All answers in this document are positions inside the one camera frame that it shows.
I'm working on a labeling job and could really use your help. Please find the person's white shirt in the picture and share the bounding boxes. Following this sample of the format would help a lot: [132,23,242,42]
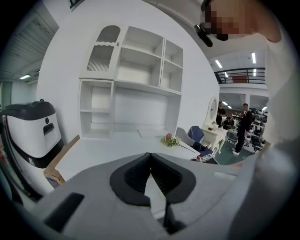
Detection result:
[226,14,300,240]

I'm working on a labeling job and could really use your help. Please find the grey chair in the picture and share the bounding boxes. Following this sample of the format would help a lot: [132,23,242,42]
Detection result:
[175,127,196,147]

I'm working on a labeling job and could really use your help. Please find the black head-worn camera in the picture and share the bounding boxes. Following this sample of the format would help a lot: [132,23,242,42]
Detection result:
[194,23,214,48]

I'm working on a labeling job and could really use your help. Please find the brown cardboard box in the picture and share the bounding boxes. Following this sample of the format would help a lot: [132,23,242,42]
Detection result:
[43,135,81,189]

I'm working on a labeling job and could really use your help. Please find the white dressing table with mirror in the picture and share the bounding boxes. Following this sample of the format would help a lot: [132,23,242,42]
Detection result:
[201,96,228,156]

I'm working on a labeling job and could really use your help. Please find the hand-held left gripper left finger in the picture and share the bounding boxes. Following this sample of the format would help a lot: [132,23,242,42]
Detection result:
[32,152,168,240]

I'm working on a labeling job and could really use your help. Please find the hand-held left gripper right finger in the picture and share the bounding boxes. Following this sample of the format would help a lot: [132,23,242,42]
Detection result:
[150,152,240,235]

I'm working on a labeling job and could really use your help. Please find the white and black machine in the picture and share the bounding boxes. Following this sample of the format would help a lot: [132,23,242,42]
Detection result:
[0,99,65,195]

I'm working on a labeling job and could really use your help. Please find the black balcony railing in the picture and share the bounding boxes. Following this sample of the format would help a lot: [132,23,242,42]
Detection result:
[214,67,267,85]

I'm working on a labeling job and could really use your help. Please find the rack of equipment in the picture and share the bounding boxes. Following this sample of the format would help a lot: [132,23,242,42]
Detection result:
[247,107,269,151]

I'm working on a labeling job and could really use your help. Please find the blue chair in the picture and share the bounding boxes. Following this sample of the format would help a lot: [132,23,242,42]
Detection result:
[187,126,220,165]

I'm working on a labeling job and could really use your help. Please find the pink flower bouquet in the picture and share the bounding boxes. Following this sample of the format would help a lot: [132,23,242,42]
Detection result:
[160,133,196,154]

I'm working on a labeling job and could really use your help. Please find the white shelf hutch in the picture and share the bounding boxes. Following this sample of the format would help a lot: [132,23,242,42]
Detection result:
[78,24,184,141]

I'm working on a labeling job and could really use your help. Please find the white desk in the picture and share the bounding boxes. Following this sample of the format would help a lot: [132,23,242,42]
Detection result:
[53,129,201,183]

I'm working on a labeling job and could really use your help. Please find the person's head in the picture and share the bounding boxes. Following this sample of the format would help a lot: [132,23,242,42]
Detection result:
[200,0,282,43]

